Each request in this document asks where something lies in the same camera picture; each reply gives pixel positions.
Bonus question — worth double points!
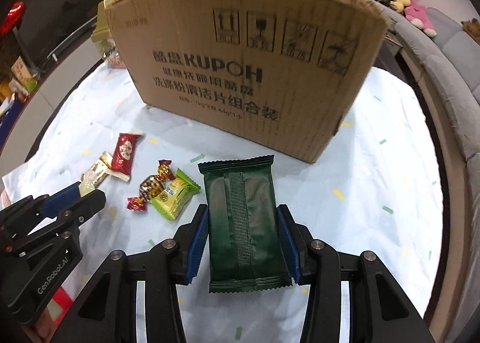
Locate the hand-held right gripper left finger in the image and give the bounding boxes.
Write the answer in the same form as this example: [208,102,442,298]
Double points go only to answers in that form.
[52,203,210,343]

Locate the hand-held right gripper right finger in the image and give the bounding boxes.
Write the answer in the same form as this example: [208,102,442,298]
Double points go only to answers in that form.
[276,205,432,343]

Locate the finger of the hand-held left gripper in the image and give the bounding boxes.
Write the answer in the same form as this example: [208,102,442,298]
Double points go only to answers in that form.
[15,189,107,251]
[0,182,85,231]

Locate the gold candy packet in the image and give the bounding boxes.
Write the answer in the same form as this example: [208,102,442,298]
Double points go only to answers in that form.
[77,151,113,197]

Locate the dark green snack packet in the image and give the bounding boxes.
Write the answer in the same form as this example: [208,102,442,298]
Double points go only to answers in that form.
[197,155,293,294]

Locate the brown cardboard box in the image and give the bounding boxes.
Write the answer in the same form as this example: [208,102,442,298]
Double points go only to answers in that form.
[105,0,387,162]

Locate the colourful patterned blanket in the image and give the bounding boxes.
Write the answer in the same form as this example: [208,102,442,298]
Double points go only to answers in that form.
[0,187,81,343]

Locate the light green snack packet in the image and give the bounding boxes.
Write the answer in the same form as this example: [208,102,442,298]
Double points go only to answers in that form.
[150,168,201,221]

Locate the red candy packet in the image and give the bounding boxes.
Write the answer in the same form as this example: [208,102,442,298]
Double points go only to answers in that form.
[110,133,143,181]

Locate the brown twisted candy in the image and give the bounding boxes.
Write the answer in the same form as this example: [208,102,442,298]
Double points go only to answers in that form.
[127,159,176,212]

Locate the light blue speckled cloth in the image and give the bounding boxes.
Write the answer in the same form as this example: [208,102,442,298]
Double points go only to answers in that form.
[0,61,443,343]

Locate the grey television cabinet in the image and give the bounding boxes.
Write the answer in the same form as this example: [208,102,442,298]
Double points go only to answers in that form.
[0,16,106,133]

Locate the yellow-green snack box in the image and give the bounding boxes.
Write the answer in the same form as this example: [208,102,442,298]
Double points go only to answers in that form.
[9,59,38,94]

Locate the red heart balloon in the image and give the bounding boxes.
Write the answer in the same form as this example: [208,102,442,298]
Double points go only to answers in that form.
[0,1,27,34]

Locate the large black television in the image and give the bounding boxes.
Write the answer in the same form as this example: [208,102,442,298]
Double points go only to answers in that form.
[15,0,109,77]

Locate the grey sectional sofa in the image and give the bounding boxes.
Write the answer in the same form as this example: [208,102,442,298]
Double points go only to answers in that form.
[390,7,480,163]

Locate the pink plush toy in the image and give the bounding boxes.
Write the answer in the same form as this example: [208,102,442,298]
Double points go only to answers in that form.
[403,0,437,36]

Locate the brown plush toy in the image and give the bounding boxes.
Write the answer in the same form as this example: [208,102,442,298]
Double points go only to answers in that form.
[460,18,480,43]

